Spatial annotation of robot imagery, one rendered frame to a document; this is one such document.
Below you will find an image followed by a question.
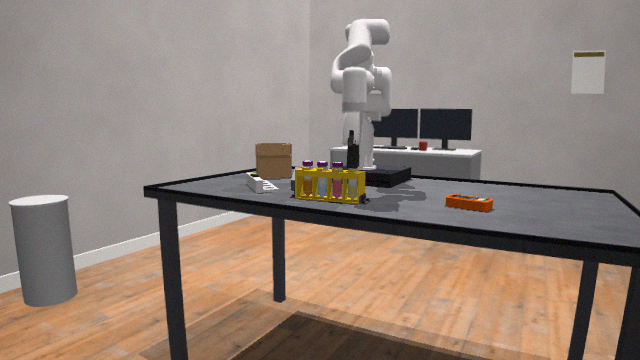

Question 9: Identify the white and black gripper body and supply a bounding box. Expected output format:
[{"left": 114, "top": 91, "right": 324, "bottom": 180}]
[{"left": 342, "top": 111, "right": 366, "bottom": 145}]

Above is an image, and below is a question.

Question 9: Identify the brown cardboard box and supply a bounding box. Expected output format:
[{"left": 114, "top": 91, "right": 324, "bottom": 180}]
[{"left": 257, "top": 143, "right": 292, "bottom": 178}]

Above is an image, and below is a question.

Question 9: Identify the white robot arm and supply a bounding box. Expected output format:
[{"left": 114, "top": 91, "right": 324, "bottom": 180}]
[{"left": 330, "top": 19, "right": 392, "bottom": 170}]

